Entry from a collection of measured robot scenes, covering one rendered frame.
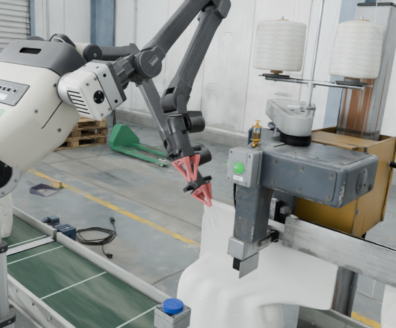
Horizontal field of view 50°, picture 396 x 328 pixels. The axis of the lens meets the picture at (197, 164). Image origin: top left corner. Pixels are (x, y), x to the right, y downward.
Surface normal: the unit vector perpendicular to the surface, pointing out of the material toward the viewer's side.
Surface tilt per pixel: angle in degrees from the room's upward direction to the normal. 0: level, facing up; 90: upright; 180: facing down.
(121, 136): 75
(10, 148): 115
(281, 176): 90
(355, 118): 90
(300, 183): 90
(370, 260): 90
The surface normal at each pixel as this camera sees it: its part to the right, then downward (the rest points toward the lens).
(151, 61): 0.65, 0.00
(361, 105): -0.66, 0.15
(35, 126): 0.37, 0.64
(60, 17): 0.76, 0.22
